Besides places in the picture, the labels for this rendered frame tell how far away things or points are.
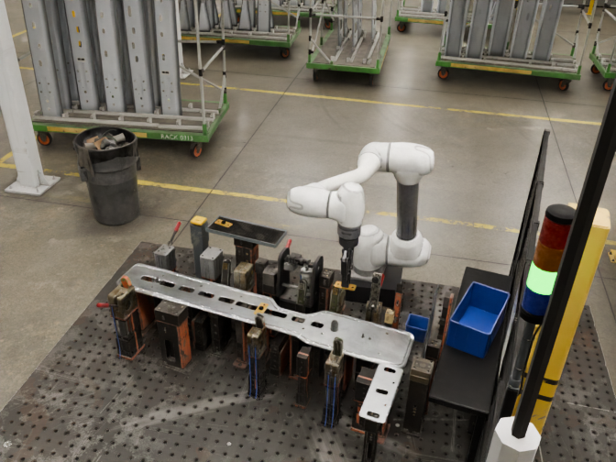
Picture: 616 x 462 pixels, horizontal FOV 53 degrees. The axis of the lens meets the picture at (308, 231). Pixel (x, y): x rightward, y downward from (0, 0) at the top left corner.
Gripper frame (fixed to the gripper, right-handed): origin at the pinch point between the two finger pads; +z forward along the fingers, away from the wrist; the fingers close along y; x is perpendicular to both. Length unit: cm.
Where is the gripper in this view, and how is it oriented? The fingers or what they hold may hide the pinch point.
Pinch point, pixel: (346, 278)
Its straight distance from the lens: 243.5
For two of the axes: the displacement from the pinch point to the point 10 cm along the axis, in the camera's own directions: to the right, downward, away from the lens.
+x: 9.5, 1.8, -2.6
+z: -0.2, 8.5, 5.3
